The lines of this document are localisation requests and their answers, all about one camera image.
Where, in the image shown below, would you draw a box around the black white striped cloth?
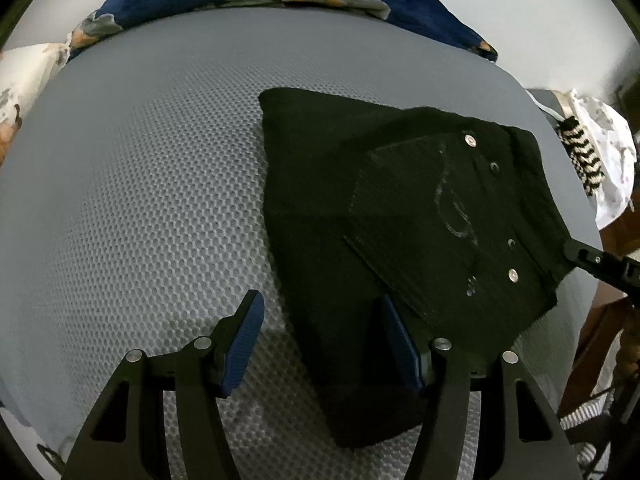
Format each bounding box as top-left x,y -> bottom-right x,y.
555,116 -> 608,193

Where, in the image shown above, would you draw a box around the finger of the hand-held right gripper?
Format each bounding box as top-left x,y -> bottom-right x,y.
562,237 -> 640,293

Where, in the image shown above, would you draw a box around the black pants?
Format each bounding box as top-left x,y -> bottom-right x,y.
259,87 -> 573,450

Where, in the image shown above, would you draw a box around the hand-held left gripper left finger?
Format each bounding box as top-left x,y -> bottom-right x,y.
62,290 -> 266,480

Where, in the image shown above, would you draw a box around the white printed bedsheet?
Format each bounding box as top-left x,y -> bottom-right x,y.
0,395 -> 66,480

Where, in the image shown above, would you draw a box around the grey mesh mattress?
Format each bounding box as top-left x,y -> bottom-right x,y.
0,7 -> 603,480

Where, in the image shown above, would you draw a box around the wooden bed frame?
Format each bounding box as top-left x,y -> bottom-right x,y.
555,295 -> 640,421

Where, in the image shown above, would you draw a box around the white printed cloth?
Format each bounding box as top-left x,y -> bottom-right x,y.
570,89 -> 640,226

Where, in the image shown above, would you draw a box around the white floral pillow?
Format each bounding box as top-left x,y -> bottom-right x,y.
0,42 -> 71,161

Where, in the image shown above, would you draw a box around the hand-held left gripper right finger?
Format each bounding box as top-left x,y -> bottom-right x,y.
380,294 -> 586,480

